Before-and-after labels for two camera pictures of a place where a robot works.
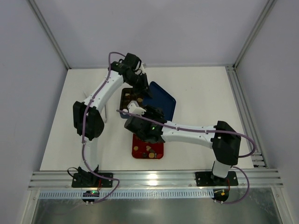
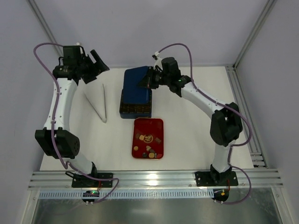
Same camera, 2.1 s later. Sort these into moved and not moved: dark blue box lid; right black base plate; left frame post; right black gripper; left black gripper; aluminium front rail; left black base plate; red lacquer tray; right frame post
Moved: right black gripper; dark blue box lid; left black gripper
Not moved: left black base plate; right black base plate; left frame post; aluminium front rail; right frame post; red lacquer tray
